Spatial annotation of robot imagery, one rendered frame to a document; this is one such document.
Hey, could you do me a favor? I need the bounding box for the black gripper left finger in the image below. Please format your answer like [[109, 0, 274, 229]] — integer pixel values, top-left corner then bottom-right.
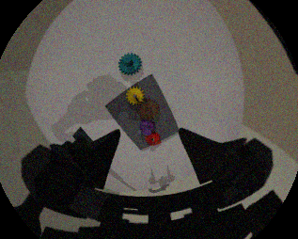
[[50, 130, 121, 190]]

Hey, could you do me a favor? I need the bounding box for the yellow gear with black stripe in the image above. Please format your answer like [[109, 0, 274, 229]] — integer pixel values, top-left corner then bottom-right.
[[126, 86, 145, 104]]

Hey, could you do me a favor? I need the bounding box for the purple gear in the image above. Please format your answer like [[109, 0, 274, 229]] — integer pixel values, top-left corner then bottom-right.
[[138, 119, 156, 135]]

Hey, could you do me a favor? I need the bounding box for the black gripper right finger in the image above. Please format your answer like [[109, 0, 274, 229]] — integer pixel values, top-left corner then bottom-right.
[[179, 128, 246, 184]]

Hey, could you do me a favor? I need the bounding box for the teal gear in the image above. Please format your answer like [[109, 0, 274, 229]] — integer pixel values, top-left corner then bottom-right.
[[118, 53, 142, 75]]

